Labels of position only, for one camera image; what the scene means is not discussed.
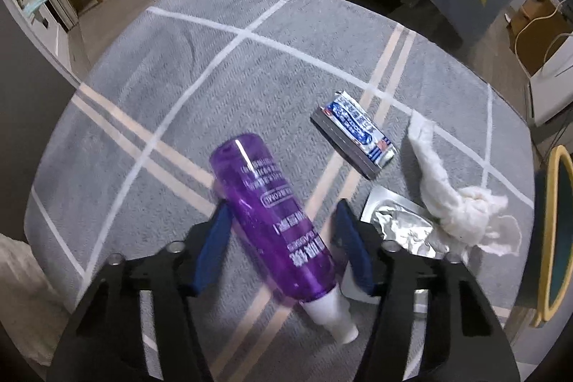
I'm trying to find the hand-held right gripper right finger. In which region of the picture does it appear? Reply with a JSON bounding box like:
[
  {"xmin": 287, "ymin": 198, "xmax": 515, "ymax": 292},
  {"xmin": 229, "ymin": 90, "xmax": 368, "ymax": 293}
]
[{"xmin": 336, "ymin": 199, "xmax": 522, "ymax": 382}]

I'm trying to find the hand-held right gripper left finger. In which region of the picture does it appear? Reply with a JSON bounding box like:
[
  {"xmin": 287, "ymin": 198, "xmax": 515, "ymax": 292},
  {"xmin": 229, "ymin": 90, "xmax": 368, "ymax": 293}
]
[{"xmin": 47, "ymin": 200, "xmax": 236, "ymax": 382}]

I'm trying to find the purple plastic bottle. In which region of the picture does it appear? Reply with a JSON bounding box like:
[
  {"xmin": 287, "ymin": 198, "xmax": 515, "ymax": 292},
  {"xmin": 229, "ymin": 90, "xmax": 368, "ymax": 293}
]
[{"xmin": 210, "ymin": 132, "xmax": 359, "ymax": 343}]

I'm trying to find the dark blue yellow-rimmed trash bin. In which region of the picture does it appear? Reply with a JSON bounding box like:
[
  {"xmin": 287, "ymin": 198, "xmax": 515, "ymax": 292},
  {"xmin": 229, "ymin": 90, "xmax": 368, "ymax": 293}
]
[{"xmin": 519, "ymin": 145, "xmax": 573, "ymax": 329}]

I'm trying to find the silver foil packet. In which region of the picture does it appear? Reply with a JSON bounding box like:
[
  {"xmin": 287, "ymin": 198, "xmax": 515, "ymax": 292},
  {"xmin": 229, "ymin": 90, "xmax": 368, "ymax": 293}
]
[{"xmin": 342, "ymin": 185, "xmax": 471, "ymax": 303}]

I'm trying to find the crumpled white tissue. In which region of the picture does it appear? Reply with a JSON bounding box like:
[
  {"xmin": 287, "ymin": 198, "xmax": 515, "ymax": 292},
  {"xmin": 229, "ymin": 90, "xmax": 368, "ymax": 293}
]
[{"xmin": 406, "ymin": 111, "xmax": 524, "ymax": 260}]

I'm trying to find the blue white snack packet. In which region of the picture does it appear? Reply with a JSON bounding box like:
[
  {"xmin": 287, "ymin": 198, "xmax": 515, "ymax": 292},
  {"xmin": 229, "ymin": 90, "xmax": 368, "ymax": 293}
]
[{"xmin": 310, "ymin": 90, "xmax": 399, "ymax": 180}]

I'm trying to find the grey striped rug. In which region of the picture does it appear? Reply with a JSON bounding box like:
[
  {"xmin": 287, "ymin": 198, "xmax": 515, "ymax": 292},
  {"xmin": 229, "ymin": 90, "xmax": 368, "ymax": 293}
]
[{"xmin": 24, "ymin": 0, "xmax": 538, "ymax": 382}]

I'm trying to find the white appliance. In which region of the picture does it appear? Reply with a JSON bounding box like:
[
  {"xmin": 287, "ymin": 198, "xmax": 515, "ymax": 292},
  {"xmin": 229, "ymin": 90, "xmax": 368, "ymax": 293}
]
[{"xmin": 528, "ymin": 33, "xmax": 573, "ymax": 127}]

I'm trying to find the wooden nightstand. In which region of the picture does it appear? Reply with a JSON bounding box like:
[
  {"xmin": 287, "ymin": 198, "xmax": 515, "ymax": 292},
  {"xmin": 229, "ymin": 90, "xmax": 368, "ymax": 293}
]
[{"xmin": 508, "ymin": 0, "xmax": 573, "ymax": 76}]

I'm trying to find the white cable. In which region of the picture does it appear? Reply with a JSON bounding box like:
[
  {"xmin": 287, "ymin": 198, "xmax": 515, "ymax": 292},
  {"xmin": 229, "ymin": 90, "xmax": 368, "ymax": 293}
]
[{"xmin": 512, "ymin": 0, "xmax": 573, "ymax": 74}]

